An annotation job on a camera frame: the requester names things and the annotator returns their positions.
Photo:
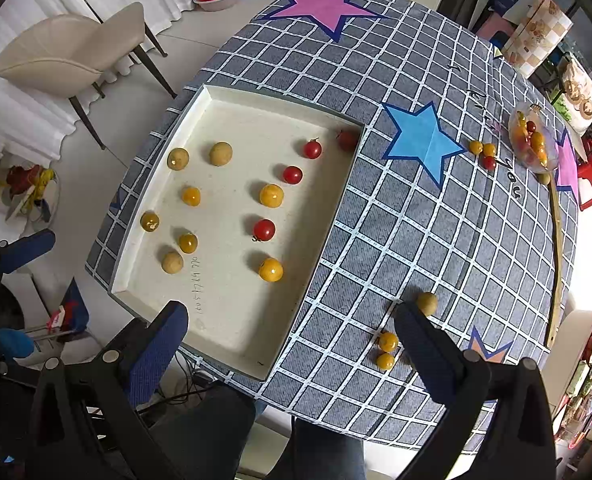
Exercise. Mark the orange paper star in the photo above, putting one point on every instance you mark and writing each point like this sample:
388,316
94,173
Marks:
486,350

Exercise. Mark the pale green cherry tomato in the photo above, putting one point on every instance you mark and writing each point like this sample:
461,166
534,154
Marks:
427,304
172,262
221,153
543,178
178,158

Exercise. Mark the white basin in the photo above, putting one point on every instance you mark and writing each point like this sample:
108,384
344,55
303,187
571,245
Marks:
221,4

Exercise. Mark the grey checked tablecloth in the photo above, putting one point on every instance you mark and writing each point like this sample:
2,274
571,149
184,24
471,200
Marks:
426,240

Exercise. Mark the beige chair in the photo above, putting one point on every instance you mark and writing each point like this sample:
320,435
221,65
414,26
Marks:
66,50

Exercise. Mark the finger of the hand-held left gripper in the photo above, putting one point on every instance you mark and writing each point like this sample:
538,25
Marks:
13,343
28,249

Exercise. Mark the white tray with green rim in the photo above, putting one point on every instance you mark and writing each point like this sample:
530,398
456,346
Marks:
231,300

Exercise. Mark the blue paper star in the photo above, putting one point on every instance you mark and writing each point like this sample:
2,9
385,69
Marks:
423,140

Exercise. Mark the red white object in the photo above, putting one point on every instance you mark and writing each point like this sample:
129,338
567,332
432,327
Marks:
66,316

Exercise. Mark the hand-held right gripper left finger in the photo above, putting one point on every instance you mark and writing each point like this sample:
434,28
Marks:
161,340

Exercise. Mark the person's right leg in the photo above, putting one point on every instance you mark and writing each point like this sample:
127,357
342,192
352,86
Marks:
326,452

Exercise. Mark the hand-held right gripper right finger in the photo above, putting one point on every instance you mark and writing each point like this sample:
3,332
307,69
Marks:
426,350

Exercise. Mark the person's leg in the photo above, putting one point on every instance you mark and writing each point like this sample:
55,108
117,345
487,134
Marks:
201,430
326,452

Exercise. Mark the person's left leg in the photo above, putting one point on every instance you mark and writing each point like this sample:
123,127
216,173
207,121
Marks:
201,430

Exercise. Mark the thin bamboo stick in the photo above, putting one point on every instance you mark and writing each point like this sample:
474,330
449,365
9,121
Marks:
559,260

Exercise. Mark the pastry picture box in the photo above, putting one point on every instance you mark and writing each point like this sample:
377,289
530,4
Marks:
581,92

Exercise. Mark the printed cardboard box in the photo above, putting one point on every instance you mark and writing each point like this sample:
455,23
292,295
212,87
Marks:
536,35

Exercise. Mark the red yellow toy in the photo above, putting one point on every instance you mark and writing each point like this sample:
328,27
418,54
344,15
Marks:
26,182

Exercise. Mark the clear bowl of tomatoes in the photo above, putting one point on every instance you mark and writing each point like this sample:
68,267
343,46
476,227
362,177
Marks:
531,140

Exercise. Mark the pink paper star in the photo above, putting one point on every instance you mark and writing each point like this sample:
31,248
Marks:
326,7

